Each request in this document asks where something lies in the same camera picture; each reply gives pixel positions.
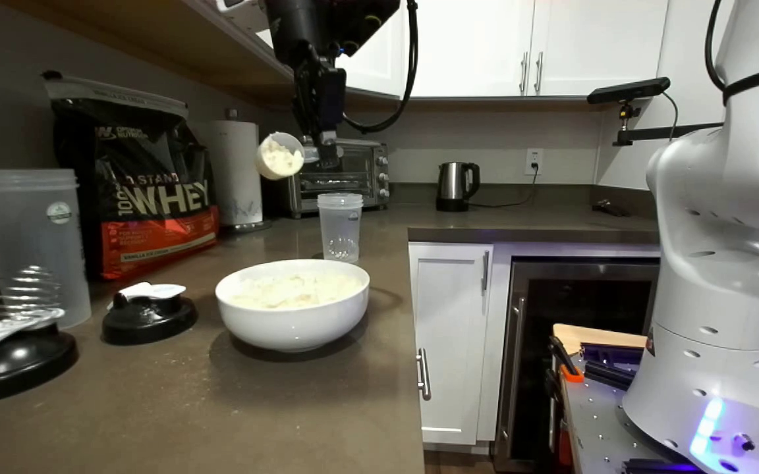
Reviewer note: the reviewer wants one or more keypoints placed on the black red whey bag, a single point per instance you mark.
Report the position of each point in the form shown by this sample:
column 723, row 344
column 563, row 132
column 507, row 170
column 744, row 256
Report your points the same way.
column 142, row 194

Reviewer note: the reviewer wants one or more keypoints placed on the black camera on stand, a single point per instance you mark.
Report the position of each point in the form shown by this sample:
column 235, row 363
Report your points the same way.
column 630, row 90

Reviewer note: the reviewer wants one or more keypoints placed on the dark under-counter appliance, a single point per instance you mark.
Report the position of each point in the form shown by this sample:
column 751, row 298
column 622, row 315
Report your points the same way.
column 565, row 298

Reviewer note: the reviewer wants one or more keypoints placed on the white lower kitchen cabinets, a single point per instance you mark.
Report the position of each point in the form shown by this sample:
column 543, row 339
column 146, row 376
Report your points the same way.
column 448, row 344

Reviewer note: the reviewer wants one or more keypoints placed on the tall clear shaker cup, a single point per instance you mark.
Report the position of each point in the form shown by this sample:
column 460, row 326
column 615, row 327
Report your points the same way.
column 33, row 245

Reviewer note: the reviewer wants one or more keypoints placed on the small clear shaker cup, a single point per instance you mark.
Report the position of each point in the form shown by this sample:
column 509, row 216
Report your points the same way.
column 341, row 227

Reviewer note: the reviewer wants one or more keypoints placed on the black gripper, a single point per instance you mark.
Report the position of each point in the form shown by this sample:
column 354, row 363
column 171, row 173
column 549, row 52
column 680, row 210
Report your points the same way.
column 319, row 93

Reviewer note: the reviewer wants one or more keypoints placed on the large black shaker lid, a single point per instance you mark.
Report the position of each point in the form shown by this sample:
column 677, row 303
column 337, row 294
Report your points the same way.
column 12, row 359

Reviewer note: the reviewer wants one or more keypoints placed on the white wall outlet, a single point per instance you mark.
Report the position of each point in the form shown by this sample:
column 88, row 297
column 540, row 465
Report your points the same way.
column 532, row 160

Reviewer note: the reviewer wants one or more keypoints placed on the steel electric kettle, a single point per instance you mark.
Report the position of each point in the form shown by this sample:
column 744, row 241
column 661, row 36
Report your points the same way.
column 457, row 186

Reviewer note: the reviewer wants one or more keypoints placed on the white paper towel roll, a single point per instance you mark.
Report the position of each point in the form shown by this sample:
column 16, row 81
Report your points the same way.
column 235, row 176

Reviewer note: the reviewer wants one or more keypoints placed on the white ceramic bowl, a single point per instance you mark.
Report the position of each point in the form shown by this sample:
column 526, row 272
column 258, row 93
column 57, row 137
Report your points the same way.
column 296, row 326

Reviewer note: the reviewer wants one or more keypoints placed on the silver toaster oven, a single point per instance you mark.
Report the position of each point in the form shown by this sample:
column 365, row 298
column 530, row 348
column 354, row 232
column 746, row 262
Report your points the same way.
column 357, row 180

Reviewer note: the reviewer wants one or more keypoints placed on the light wooden board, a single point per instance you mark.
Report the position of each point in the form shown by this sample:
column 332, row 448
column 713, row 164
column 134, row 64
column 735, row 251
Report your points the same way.
column 600, row 335

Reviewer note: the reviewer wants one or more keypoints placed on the orange black clamp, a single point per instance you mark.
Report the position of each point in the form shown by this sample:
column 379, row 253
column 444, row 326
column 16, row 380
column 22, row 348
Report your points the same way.
column 568, row 363

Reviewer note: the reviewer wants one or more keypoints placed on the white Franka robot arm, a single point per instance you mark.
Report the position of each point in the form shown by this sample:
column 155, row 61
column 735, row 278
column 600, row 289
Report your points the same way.
column 713, row 265

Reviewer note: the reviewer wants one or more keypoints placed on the small black shaker lid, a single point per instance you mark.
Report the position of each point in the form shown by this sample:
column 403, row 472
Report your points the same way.
column 148, row 316

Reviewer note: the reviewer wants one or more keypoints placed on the small black counter object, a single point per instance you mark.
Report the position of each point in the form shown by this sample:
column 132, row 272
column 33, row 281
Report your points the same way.
column 609, row 207

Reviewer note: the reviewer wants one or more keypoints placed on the clear plastic scoop spoon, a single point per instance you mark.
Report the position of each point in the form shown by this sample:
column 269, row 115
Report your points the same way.
column 278, row 156

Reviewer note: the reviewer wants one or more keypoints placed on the robot mounting table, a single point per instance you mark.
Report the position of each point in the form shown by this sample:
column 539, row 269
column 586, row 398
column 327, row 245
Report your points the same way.
column 600, row 431

